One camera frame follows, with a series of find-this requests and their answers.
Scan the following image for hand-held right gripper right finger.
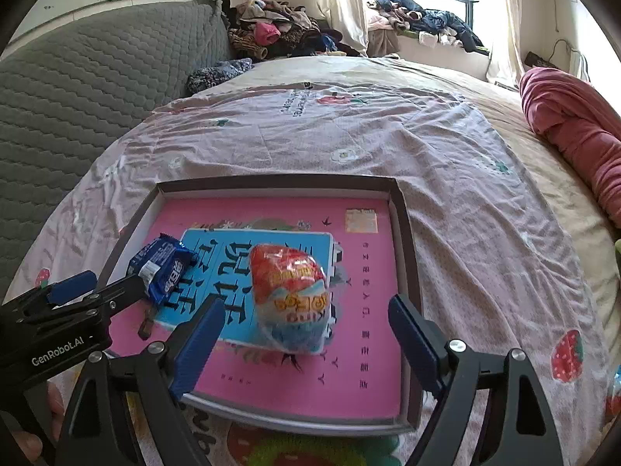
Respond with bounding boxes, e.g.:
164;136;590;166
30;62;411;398
387;294;566;466

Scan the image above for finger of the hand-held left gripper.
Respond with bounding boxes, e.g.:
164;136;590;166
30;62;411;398
75;273;152;320
34;270;98;304

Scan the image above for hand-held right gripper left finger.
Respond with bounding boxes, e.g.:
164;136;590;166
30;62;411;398
51;295;230;466

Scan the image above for shallow cardboard box pink inside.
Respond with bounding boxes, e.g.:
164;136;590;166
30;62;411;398
99;173;425;438

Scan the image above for blue snack packet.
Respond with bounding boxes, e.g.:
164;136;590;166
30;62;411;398
127;234;199;306

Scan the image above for red white snack bag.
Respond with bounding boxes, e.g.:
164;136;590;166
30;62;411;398
248;242;335;356

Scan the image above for person's left hand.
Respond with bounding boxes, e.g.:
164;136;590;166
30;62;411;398
9;381;66;466

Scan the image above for small brown snack bar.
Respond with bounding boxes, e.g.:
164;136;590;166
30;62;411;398
138;303;161;341

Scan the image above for grey quilted headboard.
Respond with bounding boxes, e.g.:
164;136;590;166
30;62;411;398
0;0;234;297

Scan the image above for egg-shaped toy packet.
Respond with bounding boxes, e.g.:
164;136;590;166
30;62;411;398
603;366;621;435

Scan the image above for beige bed sheet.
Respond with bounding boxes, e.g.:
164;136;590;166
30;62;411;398
250;54;621;350

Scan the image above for pink strawberry printed sheet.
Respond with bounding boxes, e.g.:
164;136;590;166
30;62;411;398
2;80;619;466

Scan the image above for dark patterned cloth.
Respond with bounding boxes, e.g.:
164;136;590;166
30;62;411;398
187;58;254;95

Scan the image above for pink blanket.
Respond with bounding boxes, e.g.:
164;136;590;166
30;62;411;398
519;67;621;229

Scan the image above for pile of clothes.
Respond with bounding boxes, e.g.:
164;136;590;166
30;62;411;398
213;0;369;61

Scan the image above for black power strip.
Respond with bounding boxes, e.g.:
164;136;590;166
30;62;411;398
525;51;556;70

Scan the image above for white upright device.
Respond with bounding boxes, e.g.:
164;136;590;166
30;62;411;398
570;47;592;83

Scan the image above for clothes on window sill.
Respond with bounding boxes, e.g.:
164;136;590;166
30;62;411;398
364;0;488;54

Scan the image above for white curtain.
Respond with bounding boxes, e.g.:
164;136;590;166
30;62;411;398
313;0;369;56
485;0;529;90

